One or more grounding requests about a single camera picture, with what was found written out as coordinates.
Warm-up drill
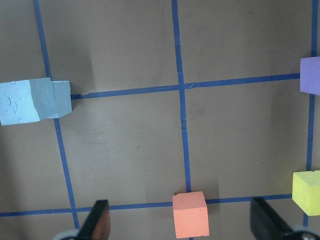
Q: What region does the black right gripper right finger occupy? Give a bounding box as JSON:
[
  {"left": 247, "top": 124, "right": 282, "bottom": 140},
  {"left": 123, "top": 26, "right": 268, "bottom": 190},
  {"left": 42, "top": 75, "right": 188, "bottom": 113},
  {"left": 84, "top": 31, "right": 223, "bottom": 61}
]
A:
[{"left": 249, "top": 197, "right": 320, "bottom": 240}]

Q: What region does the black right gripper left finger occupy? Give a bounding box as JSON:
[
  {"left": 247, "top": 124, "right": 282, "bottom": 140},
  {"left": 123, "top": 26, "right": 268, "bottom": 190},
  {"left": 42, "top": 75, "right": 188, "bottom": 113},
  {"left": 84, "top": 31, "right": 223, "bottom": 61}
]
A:
[{"left": 76, "top": 199, "right": 111, "bottom": 240}]

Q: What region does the light blue foam block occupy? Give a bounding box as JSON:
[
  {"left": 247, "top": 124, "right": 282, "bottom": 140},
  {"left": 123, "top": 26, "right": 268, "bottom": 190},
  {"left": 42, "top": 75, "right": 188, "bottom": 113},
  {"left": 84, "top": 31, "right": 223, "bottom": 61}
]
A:
[
  {"left": 0, "top": 78, "right": 56, "bottom": 126},
  {"left": 48, "top": 80, "right": 72, "bottom": 119}
]

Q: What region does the yellow foam block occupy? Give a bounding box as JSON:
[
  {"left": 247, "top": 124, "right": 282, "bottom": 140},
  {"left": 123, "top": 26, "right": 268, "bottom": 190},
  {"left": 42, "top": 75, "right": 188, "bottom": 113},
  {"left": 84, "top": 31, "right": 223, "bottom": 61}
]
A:
[{"left": 292, "top": 170, "right": 320, "bottom": 217}]

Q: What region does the orange foam block right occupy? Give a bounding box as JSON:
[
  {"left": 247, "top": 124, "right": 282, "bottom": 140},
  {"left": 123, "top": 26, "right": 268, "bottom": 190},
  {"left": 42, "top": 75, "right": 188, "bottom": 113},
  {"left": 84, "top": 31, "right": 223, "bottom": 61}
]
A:
[{"left": 172, "top": 191, "right": 210, "bottom": 239}]

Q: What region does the purple foam block far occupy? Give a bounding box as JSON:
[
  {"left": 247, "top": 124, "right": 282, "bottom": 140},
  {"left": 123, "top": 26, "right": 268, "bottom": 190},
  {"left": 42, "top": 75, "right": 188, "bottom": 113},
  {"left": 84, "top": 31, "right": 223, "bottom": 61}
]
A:
[{"left": 300, "top": 56, "right": 320, "bottom": 96}]

